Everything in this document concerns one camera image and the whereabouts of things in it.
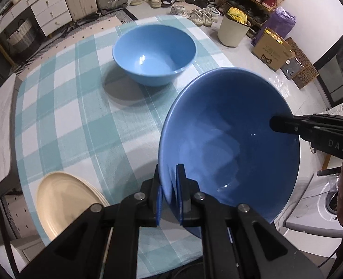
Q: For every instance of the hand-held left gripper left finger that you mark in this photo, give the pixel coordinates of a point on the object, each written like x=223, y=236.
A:
x=159, y=209

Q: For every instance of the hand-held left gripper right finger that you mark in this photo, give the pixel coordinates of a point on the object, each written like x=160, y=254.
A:
x=180, y=206

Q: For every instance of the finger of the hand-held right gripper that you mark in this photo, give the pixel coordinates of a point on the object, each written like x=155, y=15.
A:
x=287, y=125

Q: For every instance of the blue bowl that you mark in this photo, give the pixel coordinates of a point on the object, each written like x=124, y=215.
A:
x=232, y=151
x=154, y=55

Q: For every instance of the brown patterned flat box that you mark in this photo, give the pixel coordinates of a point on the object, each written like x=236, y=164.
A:
x=306, y=69

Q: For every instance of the white appliance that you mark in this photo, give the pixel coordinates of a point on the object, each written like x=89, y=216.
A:
x=313, y=203

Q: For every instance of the cardboard box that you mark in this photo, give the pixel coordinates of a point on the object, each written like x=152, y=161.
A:
x=271, y=53

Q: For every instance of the purple plastic bag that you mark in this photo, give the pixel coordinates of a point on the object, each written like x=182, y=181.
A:
x=276, y=24

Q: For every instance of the white trash bin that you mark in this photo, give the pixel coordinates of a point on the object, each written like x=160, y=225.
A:
x=232, y=33

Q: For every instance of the pile of assorted shoes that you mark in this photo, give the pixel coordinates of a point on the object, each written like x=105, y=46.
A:
x=177, y=1

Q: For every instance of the grey marble-top side table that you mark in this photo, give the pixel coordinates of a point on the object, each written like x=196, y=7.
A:
x=0, y=128

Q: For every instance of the striped laundry basket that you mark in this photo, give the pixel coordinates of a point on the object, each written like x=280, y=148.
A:
x=24, y=39

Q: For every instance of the white dressing table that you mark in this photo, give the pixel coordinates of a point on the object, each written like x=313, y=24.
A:
x=43, y=8

